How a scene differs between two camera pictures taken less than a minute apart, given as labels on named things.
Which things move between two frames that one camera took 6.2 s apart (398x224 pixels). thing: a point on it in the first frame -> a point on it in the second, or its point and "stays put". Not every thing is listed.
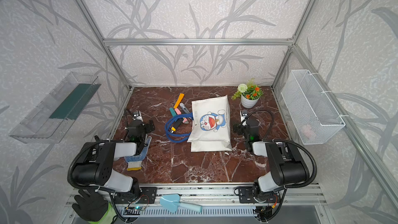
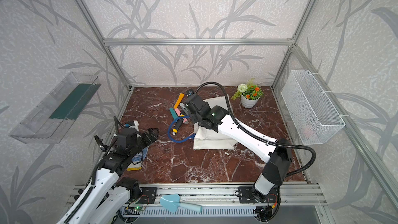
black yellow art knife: [176, 125] stays put
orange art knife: [179, 100] stays put
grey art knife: [184, 108] stays put
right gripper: [238, 127] -> [192, 117]
